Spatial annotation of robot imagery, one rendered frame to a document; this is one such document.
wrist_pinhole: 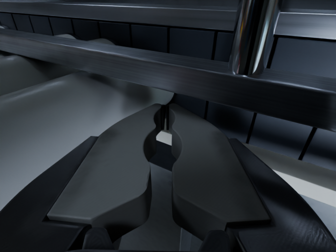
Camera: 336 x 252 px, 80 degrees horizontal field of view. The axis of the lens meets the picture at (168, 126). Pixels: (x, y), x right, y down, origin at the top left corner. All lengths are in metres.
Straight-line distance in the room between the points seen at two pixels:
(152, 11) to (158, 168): 0.17
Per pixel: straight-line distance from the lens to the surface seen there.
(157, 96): 0.15
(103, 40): 0.21
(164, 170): 0.25
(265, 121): 0.17
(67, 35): 0.25
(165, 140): 0.16
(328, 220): 0.29
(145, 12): 0.19
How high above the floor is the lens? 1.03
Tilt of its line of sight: 46 degrees down
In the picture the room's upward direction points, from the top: 132 degrees counter-clockwise
